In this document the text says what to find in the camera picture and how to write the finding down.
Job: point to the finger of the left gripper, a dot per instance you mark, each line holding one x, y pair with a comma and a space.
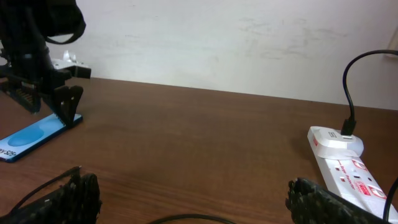
65, 102

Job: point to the white power strip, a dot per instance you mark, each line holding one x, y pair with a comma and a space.
352, 180

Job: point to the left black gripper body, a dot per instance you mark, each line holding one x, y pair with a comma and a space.
30, 76

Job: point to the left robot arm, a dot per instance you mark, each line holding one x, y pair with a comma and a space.
36, 22

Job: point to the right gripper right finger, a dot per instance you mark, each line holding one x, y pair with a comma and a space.
310, 203

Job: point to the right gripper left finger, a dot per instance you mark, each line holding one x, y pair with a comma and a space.
76, 202

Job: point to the blue Galaxy smartphone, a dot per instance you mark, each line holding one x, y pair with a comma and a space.
26, 140

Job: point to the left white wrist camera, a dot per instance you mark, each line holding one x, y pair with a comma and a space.
68, 60

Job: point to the white USB charger plug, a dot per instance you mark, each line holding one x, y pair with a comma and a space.
328, 143

